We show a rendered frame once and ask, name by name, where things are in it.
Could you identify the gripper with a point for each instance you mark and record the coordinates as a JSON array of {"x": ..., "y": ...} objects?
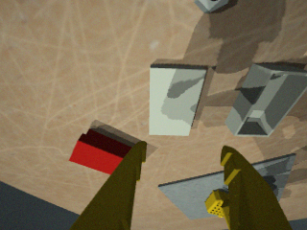
[{"x": 252, "y": 203}]

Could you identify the grey hex nut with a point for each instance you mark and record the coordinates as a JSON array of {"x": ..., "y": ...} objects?
[{"x": 210, "y": 5}]

